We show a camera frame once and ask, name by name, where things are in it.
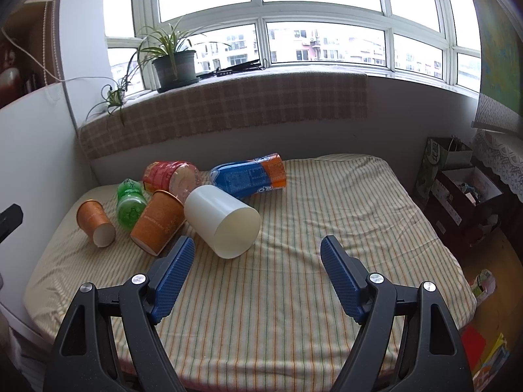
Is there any wall map poster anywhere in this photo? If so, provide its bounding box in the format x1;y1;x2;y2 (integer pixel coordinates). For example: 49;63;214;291
472;0;522;136

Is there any blue orange noodle cup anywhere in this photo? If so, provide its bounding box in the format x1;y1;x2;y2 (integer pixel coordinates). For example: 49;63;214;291
209;153;286;198

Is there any white lace cloth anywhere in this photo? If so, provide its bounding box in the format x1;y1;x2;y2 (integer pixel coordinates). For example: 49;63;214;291
472;129;523;201

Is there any black device on sill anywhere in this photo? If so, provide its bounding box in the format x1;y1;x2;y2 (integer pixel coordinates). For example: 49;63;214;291
197;59;264;80

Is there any small orange paper cup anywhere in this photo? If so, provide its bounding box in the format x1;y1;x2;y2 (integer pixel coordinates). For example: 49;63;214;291
76;199;116;249

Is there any white plastic cup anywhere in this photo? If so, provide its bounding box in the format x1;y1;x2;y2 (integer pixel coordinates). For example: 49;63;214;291
184;185;262;259

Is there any striped table cloth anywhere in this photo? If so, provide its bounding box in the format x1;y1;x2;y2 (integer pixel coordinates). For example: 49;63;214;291
23;153;479;383

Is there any large orange paper cup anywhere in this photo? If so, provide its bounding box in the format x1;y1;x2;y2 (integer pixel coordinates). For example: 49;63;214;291
130;190;185;257

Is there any potted spider plant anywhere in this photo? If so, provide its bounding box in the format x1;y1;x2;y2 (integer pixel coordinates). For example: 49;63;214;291
85;20;200;121

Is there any checkered sill cloth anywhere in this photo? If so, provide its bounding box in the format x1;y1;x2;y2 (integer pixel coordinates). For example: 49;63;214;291
78;71;369;160

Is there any green paper bag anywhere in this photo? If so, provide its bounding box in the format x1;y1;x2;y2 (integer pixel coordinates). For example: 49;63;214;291
413;136;472;207

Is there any green plastic cup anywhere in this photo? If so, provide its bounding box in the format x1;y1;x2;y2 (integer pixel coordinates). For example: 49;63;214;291
116;179;147;231

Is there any red noodle cup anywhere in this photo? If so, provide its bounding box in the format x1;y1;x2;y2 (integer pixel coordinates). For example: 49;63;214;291
142;161;201;203

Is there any dark cardboard box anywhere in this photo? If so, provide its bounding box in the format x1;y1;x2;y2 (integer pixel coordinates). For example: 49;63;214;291
424;166;505;254

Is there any white cable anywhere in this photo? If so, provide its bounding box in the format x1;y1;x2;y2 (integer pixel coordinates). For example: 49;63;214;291
0;0;114;132

